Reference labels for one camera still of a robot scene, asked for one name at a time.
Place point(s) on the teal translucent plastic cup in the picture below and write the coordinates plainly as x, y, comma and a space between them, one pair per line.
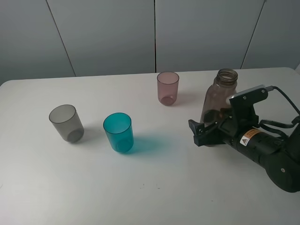
118, 129

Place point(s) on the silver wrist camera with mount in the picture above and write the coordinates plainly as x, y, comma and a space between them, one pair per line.
242, 105

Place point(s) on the pink translucent plastic cup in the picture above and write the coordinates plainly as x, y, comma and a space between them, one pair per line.
167, 87

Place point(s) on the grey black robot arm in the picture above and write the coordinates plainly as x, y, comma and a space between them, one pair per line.
279, 158

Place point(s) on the grey translucent plastic cup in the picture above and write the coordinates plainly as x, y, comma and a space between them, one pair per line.
67, 122

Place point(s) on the brown translucent plastic bottle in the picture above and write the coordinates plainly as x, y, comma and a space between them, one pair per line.
224, 86

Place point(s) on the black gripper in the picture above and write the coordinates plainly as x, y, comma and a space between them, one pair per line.
223, 132

